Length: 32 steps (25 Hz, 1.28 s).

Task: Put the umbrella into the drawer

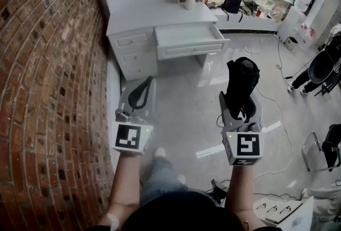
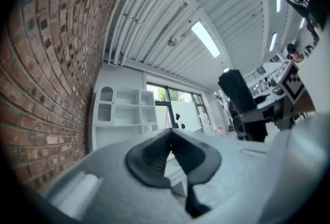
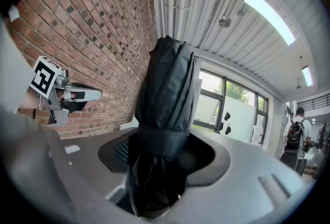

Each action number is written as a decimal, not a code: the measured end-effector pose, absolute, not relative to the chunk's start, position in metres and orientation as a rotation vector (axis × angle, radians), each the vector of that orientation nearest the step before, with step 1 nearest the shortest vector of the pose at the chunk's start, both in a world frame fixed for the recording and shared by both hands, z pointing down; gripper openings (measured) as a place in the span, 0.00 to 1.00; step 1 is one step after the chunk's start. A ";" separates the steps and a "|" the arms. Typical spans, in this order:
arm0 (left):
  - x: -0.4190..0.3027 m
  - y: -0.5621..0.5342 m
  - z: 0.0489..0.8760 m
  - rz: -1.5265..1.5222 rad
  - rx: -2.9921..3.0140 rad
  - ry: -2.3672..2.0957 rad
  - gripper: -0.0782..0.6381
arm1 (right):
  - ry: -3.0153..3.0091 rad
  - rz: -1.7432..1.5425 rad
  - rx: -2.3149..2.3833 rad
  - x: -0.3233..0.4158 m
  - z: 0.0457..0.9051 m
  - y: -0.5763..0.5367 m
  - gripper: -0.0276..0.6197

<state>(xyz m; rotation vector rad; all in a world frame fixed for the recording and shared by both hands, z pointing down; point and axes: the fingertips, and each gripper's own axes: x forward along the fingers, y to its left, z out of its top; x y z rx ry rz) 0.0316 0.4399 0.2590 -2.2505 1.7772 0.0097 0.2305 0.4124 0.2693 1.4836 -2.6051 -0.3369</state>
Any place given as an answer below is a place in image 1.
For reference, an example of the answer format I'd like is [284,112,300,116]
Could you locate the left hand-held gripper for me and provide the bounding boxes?
[111,76,157,156]

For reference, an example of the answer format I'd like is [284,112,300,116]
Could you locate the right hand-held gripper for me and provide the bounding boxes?
[218,90,265,167]

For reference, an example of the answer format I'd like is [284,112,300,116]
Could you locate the black umbrella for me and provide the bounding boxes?
[217,56,261,128]

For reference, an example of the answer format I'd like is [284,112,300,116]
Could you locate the white desk drawer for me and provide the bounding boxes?
[153,22,231,61]

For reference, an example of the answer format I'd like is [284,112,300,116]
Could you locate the person's right forearm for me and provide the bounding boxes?
[225,164,267,228]

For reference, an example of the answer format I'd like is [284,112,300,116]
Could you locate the person's left forearm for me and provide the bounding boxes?
[95,152,147,231]

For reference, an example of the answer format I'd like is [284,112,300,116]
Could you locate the white desk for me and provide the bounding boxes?
[92,0,231,82]

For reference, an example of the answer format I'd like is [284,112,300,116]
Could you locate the black floor device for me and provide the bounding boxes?
[210,178,228,204]

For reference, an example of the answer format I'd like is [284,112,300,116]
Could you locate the person's legs in jeans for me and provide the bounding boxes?
[139,146,193,207]

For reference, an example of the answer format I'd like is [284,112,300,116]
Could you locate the small white appliance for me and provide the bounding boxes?
[284,36,299,51]

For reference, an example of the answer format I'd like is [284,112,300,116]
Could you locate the black round chair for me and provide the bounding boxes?
[307,34,341,85]

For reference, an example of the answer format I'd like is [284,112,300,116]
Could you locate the white window ledge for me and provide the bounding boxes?
[206,7,283,33]

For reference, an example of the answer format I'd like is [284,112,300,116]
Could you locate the white printed box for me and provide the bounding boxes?
[253,195,315,231]

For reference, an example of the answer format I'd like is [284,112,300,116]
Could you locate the white cabinet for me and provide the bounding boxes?
[277,6,307,42]

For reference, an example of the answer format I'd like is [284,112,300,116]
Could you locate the olive green bag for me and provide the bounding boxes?
[242,0,258,17]

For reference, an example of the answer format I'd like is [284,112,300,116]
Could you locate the black backpack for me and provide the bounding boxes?
[222,0,244,23]

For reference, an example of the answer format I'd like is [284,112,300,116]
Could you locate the person's black shirt torso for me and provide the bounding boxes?
[87,191,283,231]

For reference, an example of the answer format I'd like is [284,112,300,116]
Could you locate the white cloth bag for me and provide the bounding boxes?
[302,180,341,223]

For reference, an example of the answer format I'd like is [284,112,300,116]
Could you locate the white plastic bag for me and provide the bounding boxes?
[294,0,312,14]

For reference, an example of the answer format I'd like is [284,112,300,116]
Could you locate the long white cable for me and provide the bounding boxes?
[244,35,294,180]

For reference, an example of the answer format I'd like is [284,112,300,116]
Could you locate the thin black cable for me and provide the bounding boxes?
[275,34,316,79]

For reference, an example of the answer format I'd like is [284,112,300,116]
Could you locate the chrome frame chair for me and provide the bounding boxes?
[302,123,341,174]

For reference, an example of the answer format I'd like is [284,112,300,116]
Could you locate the white arm strap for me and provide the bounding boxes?
[106,213,120,231]

